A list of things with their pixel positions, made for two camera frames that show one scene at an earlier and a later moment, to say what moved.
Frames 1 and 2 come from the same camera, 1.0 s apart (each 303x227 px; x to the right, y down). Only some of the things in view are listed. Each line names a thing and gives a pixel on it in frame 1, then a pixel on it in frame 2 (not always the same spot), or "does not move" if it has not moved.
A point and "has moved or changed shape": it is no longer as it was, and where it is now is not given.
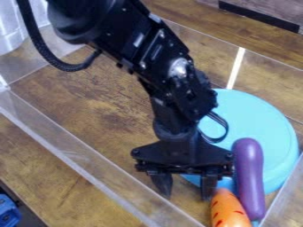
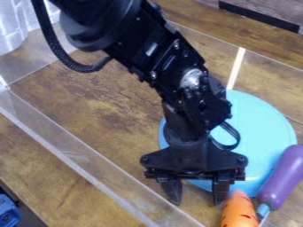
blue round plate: [256, 116] does not move
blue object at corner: [10, 215] does not move
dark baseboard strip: [260, 17] does not move
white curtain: [14, 27] does not move
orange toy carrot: [228, 212] has moved or changed shape
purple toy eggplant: [248, 158] -> [282, 183]
